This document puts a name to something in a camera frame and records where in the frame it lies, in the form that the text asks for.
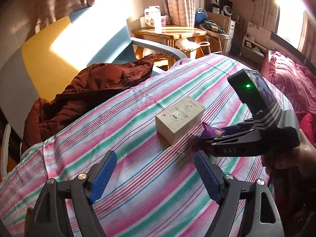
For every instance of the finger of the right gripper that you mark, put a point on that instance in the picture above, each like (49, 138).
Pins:
(243, 142)
(239, 130)

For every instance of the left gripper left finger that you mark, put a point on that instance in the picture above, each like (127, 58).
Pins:
(50, 216)

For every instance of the purple snack packet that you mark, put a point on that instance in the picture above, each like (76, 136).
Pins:
(210, 131)

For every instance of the beige carton box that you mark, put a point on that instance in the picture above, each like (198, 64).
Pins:
(178, 119)

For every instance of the person's right hand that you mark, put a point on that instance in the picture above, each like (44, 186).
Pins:
(302, 157)

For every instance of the red pink blanket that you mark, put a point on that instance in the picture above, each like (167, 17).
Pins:
(297, 83)

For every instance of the white shelf unit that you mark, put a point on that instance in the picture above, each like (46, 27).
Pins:
(252, 50)

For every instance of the wooden side table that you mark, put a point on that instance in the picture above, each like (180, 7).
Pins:
(171, 34)

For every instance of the blue bag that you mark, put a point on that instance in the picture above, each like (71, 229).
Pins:
(200, 16)

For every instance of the maroon quilted jacket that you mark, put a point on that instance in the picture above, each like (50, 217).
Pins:
(90, 88)

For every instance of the white items on table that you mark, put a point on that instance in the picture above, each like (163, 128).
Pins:
(153, 19)

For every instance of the pink striped curtain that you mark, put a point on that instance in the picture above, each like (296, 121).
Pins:
(182, 12)

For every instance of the black camera module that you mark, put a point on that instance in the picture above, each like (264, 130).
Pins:
(252, 90)

